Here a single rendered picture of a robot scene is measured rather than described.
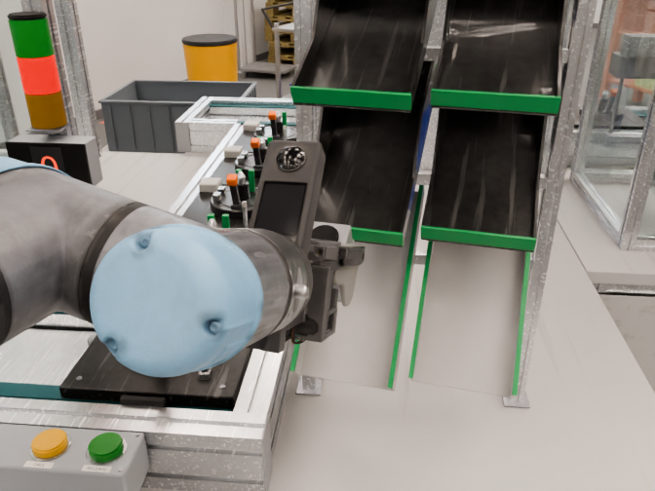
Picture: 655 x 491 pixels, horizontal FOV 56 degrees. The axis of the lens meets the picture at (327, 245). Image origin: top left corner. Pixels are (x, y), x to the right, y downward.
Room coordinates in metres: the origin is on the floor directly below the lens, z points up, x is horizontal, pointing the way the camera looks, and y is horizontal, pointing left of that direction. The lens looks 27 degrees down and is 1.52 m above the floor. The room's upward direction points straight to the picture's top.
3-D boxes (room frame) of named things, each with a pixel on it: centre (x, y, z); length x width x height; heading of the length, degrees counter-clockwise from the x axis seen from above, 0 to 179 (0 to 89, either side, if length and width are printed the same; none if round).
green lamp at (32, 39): (0.90, 0.41, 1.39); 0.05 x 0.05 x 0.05
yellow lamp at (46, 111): (0.90, 0.41, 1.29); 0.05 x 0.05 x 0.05
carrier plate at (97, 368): (0.77, 0.23, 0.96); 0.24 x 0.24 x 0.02; 85
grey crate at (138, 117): (2.86, 0.67, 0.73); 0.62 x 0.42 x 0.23; 85
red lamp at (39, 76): (0.90, 0.41, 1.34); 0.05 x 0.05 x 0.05
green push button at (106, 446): (0.55, 0.27, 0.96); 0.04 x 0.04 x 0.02
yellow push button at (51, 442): (0.56, 0.34, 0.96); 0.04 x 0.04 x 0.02
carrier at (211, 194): (1.27, 0.19, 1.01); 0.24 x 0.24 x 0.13; 85
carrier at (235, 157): (1.51, 0.17, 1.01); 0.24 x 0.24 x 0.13; 85
